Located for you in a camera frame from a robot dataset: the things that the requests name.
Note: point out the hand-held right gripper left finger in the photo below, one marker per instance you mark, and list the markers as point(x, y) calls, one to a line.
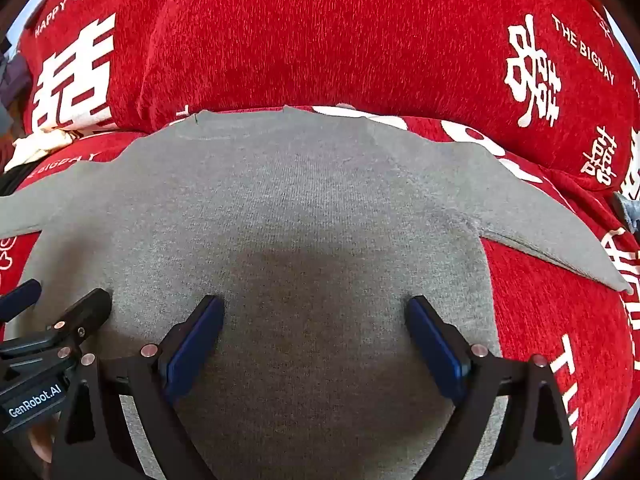
point(192, 355)

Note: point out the grey knit sweater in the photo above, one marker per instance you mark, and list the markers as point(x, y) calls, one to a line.
point(300, 210)

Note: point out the white crumpled cloth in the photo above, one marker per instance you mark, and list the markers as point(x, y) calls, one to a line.
point(35, 147)

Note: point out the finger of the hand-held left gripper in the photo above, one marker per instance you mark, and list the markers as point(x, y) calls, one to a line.
point(87, 312)
point(20, 300)

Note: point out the small grey object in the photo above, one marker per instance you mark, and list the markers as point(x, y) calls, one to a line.
point(627, 207)

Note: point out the pile of dark clothes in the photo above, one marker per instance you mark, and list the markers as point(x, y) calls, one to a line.
point(12, 85)

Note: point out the red printed sofa back cushion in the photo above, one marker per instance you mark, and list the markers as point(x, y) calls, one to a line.
point(300, 35)

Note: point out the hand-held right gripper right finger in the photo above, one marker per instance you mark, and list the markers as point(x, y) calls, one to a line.
point(440, 355)

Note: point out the red printed sofa seat cover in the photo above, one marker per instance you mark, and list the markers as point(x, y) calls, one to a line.
point(540, 300)

